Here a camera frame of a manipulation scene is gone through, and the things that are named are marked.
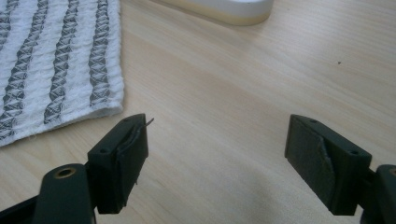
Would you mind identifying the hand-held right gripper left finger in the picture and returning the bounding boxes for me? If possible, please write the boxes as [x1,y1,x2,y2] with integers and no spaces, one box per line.
[86,113,155,216]

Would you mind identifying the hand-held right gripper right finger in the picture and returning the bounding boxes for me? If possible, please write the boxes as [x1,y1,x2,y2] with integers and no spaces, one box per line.
[284,113,374,217]

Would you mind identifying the white oval tray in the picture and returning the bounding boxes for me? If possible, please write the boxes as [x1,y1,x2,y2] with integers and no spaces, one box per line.
[150,0,276,27]

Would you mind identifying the white grey striped cloth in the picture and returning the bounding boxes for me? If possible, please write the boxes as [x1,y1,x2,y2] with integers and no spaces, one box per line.
[0,0,125,147]

